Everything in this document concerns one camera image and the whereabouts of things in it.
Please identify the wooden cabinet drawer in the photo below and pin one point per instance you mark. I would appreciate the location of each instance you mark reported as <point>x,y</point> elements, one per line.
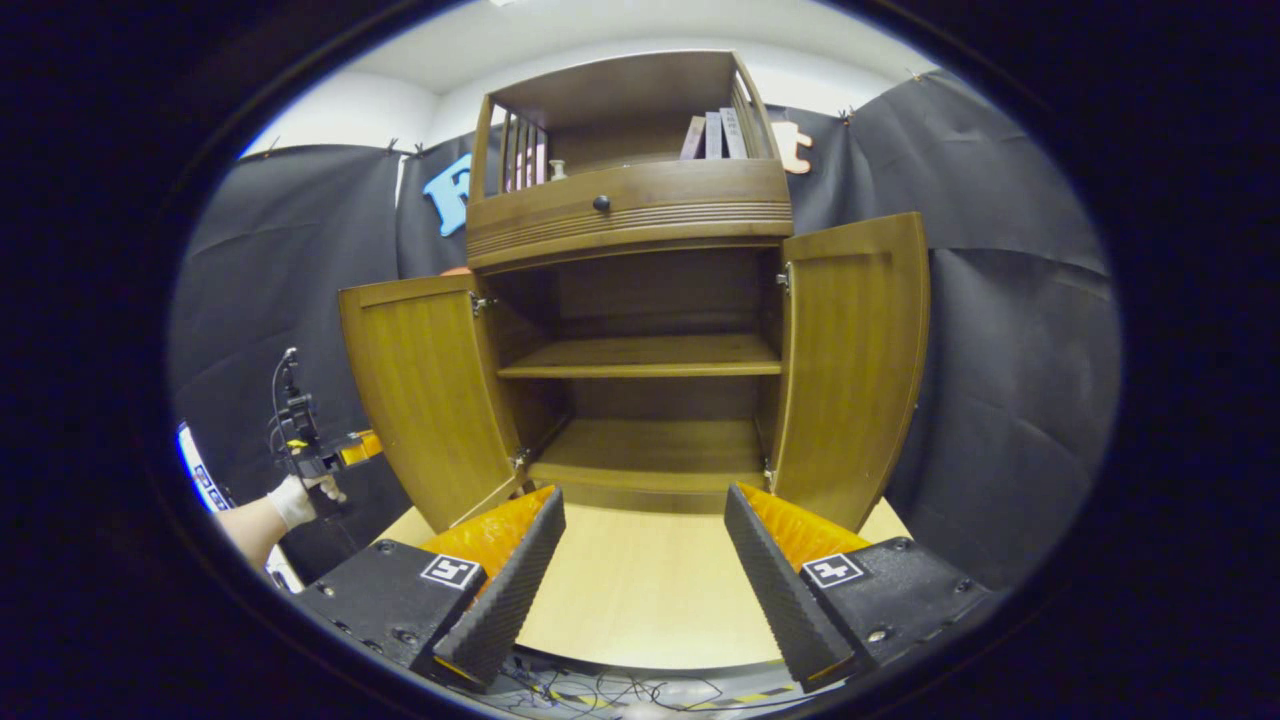
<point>680,200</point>

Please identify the metal door hinge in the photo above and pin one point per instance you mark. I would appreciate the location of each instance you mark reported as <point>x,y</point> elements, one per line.
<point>768,475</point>
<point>784,278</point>
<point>483,303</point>
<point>518,459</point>

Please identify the person's white blue garment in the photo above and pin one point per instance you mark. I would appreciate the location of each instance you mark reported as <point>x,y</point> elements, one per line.
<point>200,470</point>

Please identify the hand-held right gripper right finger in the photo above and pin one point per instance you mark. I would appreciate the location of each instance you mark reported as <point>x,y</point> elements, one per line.
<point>775,600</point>

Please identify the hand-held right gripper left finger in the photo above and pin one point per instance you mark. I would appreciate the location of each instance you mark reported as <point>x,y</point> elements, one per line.
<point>510,600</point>

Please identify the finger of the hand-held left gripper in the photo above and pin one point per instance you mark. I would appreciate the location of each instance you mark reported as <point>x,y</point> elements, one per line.
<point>362,449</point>

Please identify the wooden shoe cabinet door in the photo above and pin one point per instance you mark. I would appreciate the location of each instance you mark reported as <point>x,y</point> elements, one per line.
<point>850,370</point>
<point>430,400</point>

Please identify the wooden inner shelf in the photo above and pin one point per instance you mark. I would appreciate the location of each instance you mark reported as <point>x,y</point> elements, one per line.
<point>640,355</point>

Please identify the wooden double-door shoe cabinet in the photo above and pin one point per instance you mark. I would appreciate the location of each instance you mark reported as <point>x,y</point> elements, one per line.
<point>660,290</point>

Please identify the pale grey upright book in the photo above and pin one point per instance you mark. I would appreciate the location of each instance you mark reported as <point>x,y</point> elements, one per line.
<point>733,132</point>

